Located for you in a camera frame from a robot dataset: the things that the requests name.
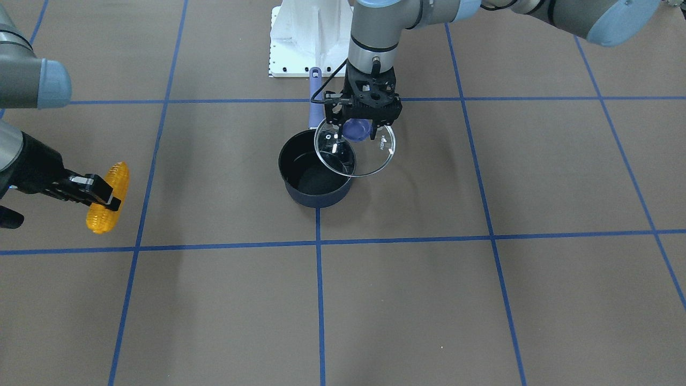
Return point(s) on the black gripper corn side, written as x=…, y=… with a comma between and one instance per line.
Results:
x=38, y=167

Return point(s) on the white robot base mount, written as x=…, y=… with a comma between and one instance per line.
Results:
x=308, y=34

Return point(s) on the glass pot lid blue knob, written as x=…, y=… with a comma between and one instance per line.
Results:
x=366, y=156

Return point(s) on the dark blue saucepan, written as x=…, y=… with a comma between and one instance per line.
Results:
x=309, y=181

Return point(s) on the black gripper lid side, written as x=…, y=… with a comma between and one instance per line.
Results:
x=333, y=110

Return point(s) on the yellow corn cob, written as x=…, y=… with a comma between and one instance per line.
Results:
x=100, y=219

